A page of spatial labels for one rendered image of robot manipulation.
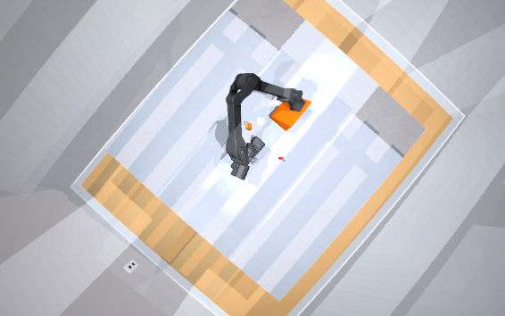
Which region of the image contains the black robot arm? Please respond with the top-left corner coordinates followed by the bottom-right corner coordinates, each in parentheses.
top-left (226, 73), bottom-right (307, 180)

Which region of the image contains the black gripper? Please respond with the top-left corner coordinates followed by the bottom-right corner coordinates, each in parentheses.
top-left (230, 137), bottom-right (265, 170)

